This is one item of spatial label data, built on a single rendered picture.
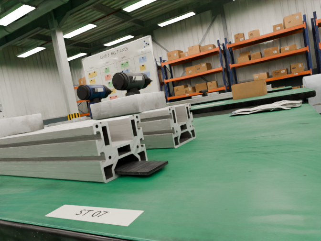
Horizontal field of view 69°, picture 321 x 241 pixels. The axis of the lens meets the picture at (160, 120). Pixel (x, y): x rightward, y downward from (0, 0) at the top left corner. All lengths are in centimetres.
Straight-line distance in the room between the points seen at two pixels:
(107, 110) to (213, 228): 44
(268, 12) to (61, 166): 1110
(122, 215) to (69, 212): 7
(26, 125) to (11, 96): 1332
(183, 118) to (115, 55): 369
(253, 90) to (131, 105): 204
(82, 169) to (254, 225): 26
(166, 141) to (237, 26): 1097
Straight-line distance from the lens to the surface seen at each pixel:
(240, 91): 251
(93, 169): 35
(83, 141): 35
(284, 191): 24
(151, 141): 51
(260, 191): 24
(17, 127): 63
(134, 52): 396
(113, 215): 24
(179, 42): 1208
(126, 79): 75
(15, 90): 1413
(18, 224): 31
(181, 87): 1089
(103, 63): 435
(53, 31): 997
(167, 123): 48
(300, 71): 1001
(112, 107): 57
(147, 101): 54
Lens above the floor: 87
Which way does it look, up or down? 4 degrees down
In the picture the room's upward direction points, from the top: 10 degrees counter-clockwise
